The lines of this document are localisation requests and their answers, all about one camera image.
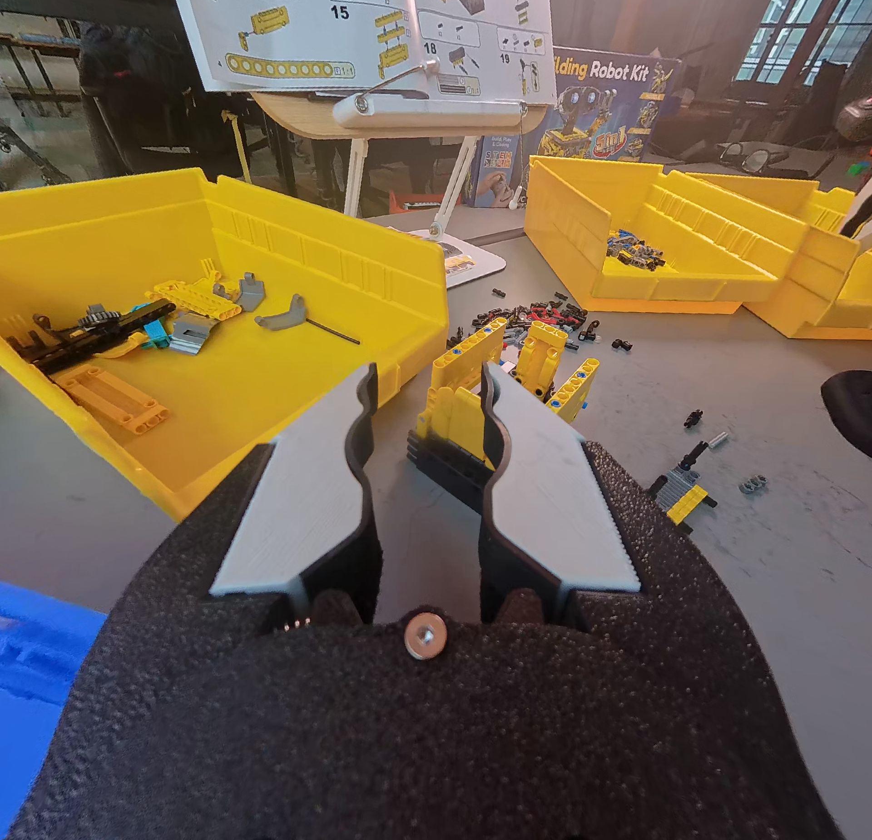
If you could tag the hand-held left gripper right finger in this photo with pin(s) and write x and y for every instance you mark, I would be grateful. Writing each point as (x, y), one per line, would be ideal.
(565, 513)

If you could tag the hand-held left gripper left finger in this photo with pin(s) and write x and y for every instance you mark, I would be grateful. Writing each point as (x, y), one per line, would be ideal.
(293, 513)

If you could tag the yellow black lego model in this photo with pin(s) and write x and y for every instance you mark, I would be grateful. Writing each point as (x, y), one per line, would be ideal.
(453, 411)

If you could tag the yellow plastic bin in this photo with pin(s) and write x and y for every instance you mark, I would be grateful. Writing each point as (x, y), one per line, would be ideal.
(565, 206)
(272, 390)
(817, 274)

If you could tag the light grey lego pin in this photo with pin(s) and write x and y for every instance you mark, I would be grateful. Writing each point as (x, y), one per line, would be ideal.
(717, 439)

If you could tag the pile of small lego pins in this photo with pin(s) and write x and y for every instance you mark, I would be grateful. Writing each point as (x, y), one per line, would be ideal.
(545, 312)

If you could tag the heap of grey yellow lego parts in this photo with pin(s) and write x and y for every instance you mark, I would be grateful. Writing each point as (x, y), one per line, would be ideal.
(637, 250)

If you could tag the blue plastic bin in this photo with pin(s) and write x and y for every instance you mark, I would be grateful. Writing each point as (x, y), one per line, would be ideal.
(27, 663)

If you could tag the grey yellow lego subassembly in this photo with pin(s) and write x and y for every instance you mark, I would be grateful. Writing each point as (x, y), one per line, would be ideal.
(681, 492)

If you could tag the black lego pin connector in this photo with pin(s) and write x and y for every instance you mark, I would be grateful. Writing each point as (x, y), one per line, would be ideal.
(693, 417)

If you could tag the black lego axle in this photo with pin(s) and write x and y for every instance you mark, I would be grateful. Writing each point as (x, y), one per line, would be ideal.
(334, 332)

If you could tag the dark grey lego connector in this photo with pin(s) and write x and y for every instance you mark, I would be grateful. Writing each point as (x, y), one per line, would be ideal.
(753, 484)

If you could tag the grey curved lego piece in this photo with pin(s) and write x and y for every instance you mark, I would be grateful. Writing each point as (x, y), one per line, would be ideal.
(283, 316)

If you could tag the blue lego piece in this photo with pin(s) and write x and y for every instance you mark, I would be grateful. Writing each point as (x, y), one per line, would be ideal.
(157, 332)

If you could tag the yellow curved lego panel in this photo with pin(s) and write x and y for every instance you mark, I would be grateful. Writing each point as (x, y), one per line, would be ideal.
(126, 346)

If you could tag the black lego beam with gears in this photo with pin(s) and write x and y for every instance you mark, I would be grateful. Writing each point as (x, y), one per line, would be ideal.
(95, 336)

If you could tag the paned window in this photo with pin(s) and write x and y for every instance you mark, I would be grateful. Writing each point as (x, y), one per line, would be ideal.
(838, 29)
(773, 36)

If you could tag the black eyeglasses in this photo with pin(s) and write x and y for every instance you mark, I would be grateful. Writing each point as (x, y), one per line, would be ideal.
(753, 158)

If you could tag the blue toy kit box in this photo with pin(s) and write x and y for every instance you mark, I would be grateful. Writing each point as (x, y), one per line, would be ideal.
(613, 104)

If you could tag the folded leaflet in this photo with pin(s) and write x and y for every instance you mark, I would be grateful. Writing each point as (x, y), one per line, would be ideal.
(458, 262)

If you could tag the black mesh chair back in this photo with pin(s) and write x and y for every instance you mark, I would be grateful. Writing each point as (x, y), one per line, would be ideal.
(848, 411)

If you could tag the orange toolbox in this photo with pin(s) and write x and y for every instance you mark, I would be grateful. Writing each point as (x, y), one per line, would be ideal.
(419, 203)

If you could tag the white wooden book stand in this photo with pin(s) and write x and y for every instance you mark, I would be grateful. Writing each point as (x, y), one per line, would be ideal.
(436, 111)

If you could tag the black office chair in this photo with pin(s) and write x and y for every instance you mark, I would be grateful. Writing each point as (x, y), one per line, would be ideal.
(136, 90)

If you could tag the instruction booklet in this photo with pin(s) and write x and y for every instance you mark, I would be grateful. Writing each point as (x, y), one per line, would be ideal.
(306, 36)

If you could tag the orange lego frame panel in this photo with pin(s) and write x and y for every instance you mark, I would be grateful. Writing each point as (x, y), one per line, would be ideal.
(112, 397)

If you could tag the grey lego bracket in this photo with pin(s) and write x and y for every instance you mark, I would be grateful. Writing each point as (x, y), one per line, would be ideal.
(249, 293)

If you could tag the yellow lego frame assembly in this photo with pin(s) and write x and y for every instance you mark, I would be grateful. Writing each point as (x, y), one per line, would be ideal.
(194, 298)

